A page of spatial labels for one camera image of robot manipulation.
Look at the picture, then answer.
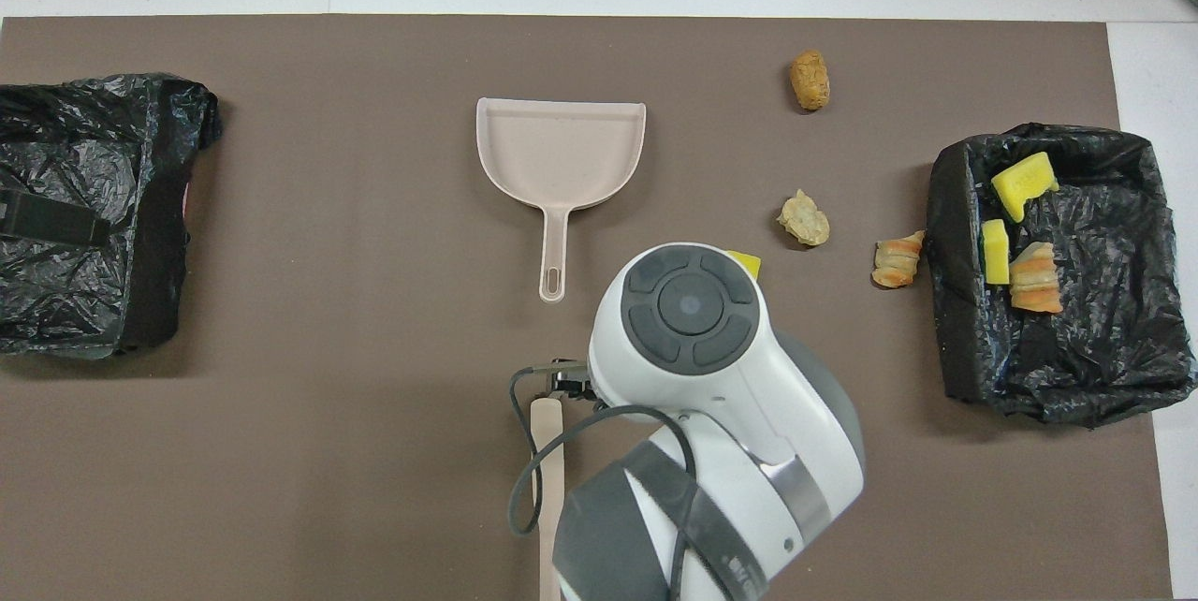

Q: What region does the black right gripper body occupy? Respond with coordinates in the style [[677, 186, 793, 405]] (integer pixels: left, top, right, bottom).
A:
[[548, 358, 597, 403]]

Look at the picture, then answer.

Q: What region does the brown table mat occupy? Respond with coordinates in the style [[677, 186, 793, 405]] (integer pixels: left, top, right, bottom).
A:
[[0, 15, 1176, 601]]

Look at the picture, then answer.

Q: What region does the black bag lined bin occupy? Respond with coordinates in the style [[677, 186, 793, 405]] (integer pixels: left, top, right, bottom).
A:
[[0, 72, 224, 360], [927, 122, 1198, 429]]

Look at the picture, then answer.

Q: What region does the small yellow green sponge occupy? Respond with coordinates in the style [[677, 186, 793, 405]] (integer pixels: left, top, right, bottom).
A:
[[980, 218, 1013, 286]]

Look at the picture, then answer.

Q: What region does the beige plastic dustpan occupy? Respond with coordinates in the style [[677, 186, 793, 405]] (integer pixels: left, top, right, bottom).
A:
[[475, 97, 648, 304]]

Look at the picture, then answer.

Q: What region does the golden croissant chunk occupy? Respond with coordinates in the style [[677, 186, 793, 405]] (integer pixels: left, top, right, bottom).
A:
[[1009, 242, 1064, 315]]

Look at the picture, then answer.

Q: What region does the pale striped croissant piece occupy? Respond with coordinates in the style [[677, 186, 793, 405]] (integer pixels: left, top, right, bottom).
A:
[[871, 229, 928, 289]]

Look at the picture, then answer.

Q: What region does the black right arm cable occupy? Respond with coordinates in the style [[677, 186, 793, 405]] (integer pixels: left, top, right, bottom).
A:
[[507, 362, 698, 538]]

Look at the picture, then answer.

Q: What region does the large yellow sponge piece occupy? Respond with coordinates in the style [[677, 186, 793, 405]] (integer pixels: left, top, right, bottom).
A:
[[990, 151, 1060, 224]]

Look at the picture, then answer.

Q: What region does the pale bread lump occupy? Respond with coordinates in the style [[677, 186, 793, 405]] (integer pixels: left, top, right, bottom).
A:
[[777, 189, 832, 248]]

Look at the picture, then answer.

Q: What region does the beige hand brush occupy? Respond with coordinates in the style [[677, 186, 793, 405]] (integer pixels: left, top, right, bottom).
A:
[[530, 398, 566, 601]]

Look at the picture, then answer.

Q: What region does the brown bread roll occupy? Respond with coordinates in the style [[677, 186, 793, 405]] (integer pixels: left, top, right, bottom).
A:
[[789, 49, 832, 112]]

